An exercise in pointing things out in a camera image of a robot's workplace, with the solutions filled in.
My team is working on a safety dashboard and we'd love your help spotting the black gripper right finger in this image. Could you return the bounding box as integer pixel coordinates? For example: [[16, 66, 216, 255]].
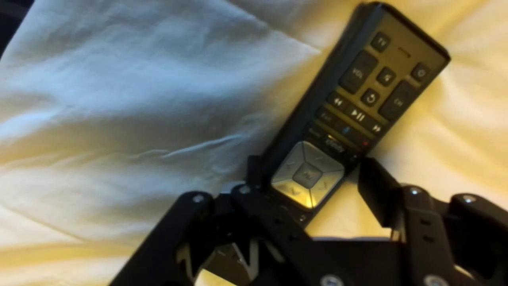
[[357, 156, 508, 286]]

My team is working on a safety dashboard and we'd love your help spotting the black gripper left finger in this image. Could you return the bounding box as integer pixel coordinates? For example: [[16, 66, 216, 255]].
[[108, 156, 340, 286]]

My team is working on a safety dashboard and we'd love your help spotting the plain white pillow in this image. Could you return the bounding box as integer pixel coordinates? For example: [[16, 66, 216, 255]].
[[0, 0, 508, 286]]

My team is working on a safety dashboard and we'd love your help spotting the black remote control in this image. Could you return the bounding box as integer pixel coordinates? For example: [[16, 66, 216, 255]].
[[248, 0, 453, 214]]

